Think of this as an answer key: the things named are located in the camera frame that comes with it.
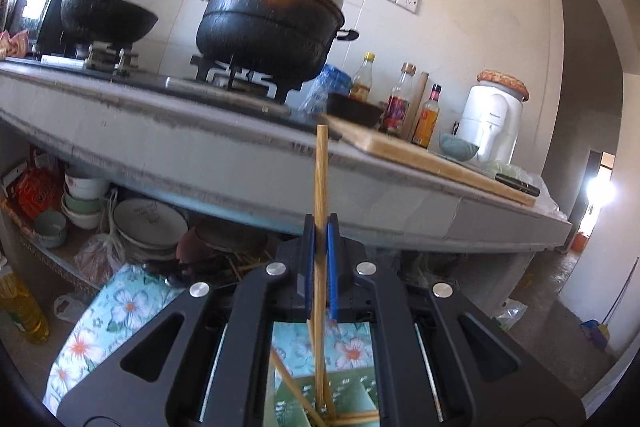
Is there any white kitchen appliance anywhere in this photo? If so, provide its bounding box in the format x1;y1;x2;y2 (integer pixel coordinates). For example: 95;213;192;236
456;82;526;164

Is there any pale green bowl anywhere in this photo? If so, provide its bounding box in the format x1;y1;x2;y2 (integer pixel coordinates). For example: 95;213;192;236
61;193;106;214

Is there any dark pan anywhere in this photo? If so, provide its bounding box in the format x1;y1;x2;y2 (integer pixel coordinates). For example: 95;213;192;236
176;216;272;279

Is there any woven trivet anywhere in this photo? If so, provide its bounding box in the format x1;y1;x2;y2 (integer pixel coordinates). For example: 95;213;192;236
476;70;530;102

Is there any black cooking pot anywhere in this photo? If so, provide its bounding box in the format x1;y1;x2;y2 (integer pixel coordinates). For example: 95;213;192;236
189;0;361;84

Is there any concrete kitchen counter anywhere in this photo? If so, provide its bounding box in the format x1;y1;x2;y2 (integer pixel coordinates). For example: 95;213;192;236
0;57;573;258

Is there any green perforated utensil holder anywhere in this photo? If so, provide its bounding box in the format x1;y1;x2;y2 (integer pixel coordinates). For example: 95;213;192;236
265;366;381;427

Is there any cooking oil bottle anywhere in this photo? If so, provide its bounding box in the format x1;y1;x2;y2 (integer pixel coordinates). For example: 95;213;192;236
0;271;51;346

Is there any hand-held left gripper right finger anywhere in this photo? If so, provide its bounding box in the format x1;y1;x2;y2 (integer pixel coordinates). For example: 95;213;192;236
327;214;586;427

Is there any clear plastic bag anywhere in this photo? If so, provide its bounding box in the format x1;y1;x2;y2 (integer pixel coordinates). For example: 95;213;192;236
75;233;127;286

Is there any blue dustpan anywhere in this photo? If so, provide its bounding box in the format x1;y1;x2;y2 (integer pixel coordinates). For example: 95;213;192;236
579;319;612;351

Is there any blue patterned packet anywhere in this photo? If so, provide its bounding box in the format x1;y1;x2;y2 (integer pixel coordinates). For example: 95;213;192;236
299;64;354;116

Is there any wooden cutting board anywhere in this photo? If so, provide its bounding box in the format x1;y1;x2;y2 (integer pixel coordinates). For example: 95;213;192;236
324;114;539;208

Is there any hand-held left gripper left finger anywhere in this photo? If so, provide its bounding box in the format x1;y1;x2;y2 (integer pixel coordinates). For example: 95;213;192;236
57;214;316;427

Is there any orange sauce bottle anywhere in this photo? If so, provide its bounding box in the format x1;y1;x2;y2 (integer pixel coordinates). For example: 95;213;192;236
411;84;444;149

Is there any yellow cap sauce bottle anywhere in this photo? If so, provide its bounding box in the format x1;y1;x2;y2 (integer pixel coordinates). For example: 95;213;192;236
350;52;377;101

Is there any floral blue blanket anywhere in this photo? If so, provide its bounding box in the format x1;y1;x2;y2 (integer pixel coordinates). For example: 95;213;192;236
42;264;376;413

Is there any black bowl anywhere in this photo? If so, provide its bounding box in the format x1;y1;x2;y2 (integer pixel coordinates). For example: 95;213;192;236
326;93;384;128

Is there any gas stove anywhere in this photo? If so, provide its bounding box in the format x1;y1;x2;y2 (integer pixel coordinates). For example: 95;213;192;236
37;39;303;118

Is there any light teal bowl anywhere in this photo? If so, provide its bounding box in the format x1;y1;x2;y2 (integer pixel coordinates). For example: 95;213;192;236
33;211;69;251

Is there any plain white bowl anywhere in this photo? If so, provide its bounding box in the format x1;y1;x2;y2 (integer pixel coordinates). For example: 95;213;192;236
65;208;107;230

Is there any green print plastic bag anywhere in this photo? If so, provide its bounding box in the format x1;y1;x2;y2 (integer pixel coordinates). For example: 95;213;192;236
494;299;529;334

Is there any red label glass bottle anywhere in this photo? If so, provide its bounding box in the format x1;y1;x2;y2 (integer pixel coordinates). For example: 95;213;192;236
381;63;417;138

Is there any small teal bowl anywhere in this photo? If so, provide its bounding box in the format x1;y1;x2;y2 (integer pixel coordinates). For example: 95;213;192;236
438;132;480;158

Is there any white plastic bag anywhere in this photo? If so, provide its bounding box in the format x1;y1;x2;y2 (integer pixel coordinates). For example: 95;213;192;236
53;292;94;324

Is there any wooden rolling pin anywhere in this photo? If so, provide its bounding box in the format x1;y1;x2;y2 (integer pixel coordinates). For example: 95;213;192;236
409;72;431;144

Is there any black handled knife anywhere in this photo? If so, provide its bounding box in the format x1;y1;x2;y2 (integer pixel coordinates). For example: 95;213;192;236
494;173;542;198

